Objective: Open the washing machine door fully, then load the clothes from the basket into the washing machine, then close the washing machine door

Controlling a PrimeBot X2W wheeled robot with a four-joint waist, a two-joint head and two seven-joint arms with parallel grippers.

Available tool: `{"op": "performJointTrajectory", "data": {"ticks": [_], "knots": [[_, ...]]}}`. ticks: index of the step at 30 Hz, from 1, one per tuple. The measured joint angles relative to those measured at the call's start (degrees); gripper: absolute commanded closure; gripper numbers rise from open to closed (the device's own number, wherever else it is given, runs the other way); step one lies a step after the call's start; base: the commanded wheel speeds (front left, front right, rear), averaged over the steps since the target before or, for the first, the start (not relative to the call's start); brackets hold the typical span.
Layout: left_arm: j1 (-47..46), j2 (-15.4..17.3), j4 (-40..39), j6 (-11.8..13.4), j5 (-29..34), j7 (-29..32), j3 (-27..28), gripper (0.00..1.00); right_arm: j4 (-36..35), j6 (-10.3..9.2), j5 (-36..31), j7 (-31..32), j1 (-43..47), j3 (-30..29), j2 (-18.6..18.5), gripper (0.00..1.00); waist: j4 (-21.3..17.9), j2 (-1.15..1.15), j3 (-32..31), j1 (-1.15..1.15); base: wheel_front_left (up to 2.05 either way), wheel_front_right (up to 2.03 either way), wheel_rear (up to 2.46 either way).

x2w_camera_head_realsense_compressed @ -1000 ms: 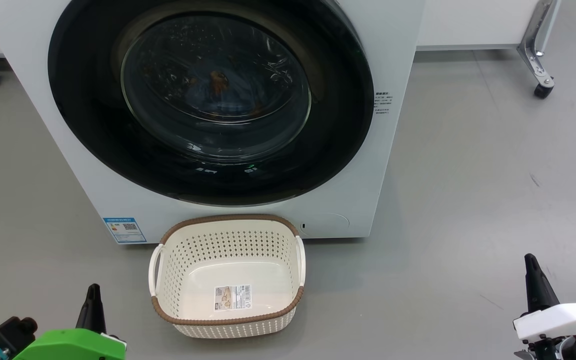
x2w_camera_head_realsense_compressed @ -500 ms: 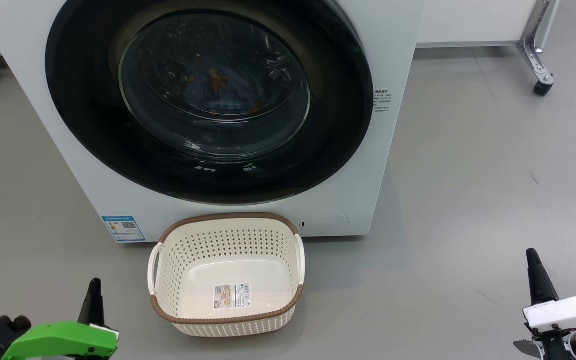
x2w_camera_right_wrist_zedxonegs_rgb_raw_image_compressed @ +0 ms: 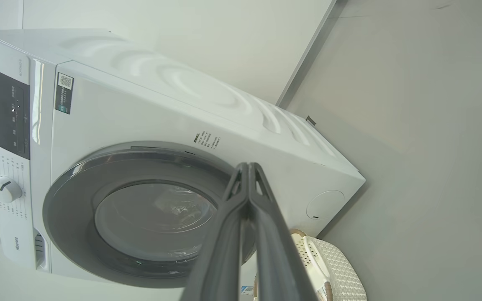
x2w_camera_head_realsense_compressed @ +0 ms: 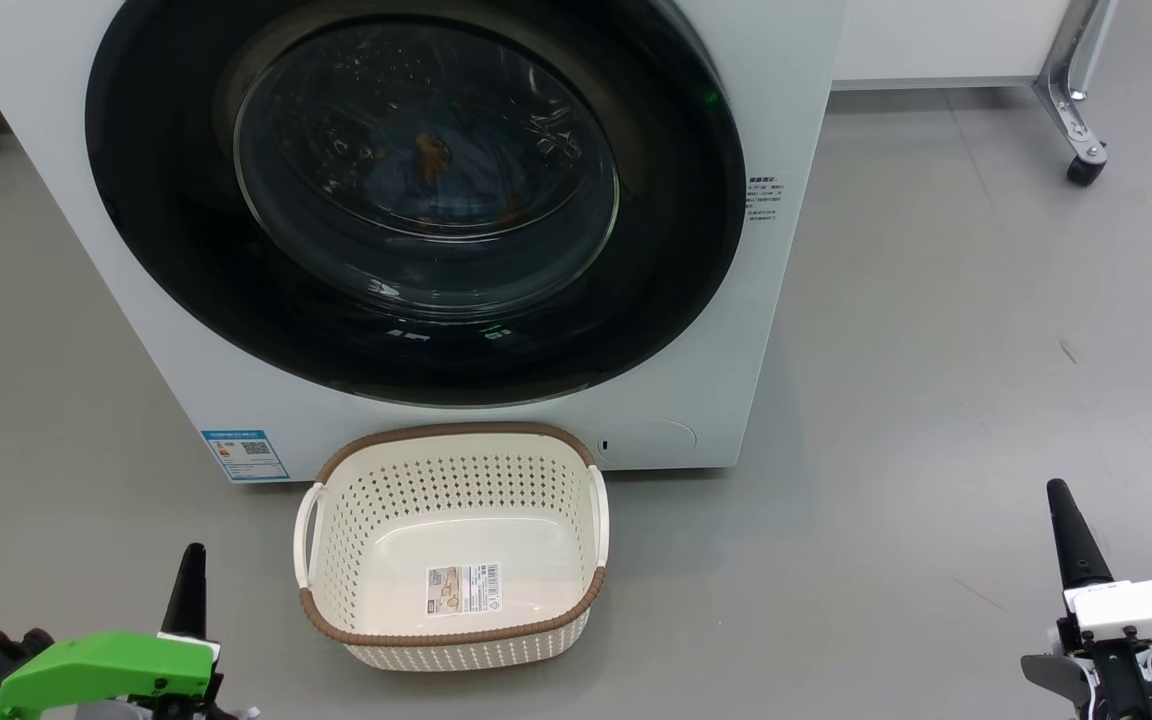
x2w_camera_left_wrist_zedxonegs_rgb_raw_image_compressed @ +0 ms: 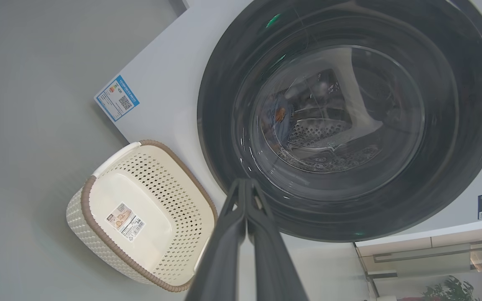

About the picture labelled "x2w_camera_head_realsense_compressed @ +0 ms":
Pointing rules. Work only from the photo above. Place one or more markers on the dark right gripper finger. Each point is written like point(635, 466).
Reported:
point(1076, 550)

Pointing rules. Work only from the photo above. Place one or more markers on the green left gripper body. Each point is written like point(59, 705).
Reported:
point(106, 665)

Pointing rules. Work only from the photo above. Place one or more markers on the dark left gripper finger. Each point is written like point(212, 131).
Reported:
point(188, 600)

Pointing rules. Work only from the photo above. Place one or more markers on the blue cartoon print shirt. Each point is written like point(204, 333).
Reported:
point(456, 185)

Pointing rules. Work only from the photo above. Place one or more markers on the cream basket with brown rim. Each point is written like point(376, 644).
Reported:
point(336, 560)

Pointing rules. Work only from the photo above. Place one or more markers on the basket product label sticker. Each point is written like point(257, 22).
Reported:
point(463, 590)

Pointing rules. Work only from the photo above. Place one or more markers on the white front-load washing machine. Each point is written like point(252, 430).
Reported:
point(786, 330)

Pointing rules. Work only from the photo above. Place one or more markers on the blue energy label sticker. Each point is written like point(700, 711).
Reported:
point(246, 456)

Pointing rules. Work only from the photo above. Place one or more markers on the black caster wheel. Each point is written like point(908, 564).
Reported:
point(1086, 172)

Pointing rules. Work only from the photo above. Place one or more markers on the round drain filter cover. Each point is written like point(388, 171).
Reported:
point(648, 444)

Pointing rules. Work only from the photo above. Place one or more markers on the silver metal table leg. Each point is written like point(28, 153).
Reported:
point(1066, 90)

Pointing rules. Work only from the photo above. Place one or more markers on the black printed text label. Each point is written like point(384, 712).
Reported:
point(765, 200)

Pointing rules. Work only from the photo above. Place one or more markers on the white table panel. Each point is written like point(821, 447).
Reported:
point(936, 40)

